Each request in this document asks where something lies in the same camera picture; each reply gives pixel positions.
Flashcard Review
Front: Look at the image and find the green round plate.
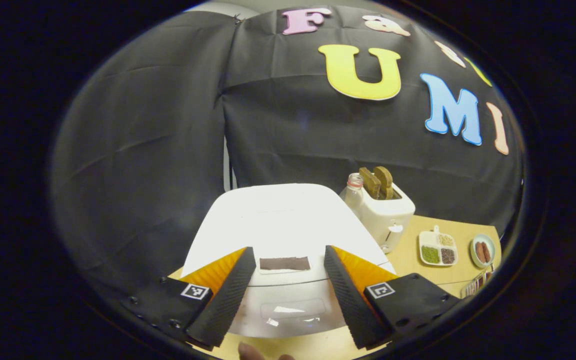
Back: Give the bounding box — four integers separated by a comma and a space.
469, 233, 496, 270

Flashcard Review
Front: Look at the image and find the white rice cooker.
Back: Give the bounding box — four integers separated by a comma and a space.
180, 182, 398, 340

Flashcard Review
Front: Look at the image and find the clear plastic bottle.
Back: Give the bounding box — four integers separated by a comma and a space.
339, 172, 369, 221

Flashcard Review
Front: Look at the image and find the brown toast slice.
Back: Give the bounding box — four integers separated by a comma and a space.
359, 167, 382, 200
373, 166, 395, 200

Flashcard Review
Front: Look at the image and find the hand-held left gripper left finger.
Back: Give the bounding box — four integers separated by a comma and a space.
120, 246, 257, 351

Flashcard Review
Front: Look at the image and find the clear chopstick holder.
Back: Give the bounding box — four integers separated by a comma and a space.
460, 267, 496, 300

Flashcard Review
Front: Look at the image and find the black backdrop cloth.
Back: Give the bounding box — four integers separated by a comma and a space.
50, 5, 524, 301

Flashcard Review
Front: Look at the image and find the white toaster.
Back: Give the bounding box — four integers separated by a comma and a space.
353, 185, 416, 254

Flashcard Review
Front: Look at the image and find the white divided grain dish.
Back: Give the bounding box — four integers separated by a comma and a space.
418, 225, 459, 267

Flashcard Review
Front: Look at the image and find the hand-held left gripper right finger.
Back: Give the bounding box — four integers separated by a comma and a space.
324, 245, 464, 351

